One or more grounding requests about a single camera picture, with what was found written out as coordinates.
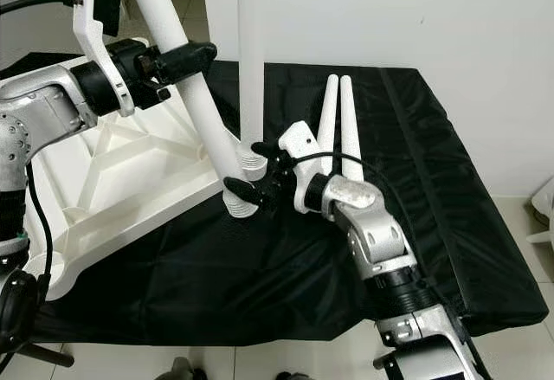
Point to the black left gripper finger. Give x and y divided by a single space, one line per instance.
190 54

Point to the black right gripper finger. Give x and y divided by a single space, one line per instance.
242 192
264 150

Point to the white plastic table leg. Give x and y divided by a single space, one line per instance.
253 51
199 103
351 129
329 112

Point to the white plastic children table top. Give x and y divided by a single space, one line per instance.
138 181

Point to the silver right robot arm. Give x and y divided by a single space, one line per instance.
372 233

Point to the grey robot right foot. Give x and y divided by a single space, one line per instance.
288 376

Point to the black-legged table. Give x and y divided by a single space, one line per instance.
48 354

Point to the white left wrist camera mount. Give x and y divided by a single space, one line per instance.
91 16

